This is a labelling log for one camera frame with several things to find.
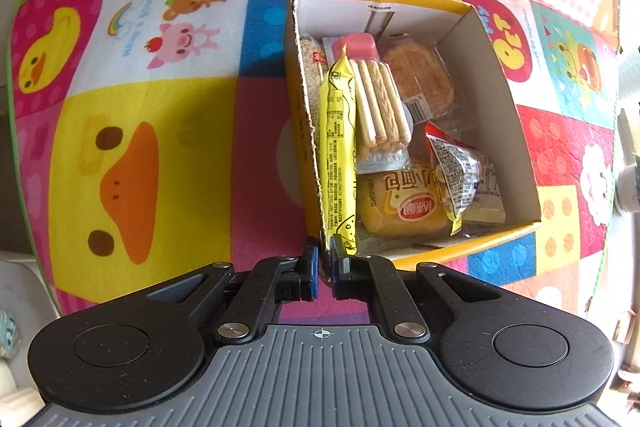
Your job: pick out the red white round snack packet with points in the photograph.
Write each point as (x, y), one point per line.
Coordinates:
(467, 183)

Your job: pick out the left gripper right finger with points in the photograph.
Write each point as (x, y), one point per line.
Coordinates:
(375, 281)

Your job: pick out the colourful cartoon play mat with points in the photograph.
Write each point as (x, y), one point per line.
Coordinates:
(154, 136)

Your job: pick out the biscuit stick packet pink cap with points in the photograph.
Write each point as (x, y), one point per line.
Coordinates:
(384, 126)

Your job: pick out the small bread bun packet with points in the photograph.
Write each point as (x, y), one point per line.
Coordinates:
(402, 203)

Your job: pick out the yellow sesame bar packet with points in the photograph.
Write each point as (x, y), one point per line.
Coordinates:
(337, 153)

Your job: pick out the yellow cardboard box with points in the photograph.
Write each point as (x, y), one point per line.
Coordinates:
(488, 117)

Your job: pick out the brown cake packet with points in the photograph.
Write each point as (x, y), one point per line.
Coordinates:
(421, 77)

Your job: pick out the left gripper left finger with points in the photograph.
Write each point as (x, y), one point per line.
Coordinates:
(253, 299)

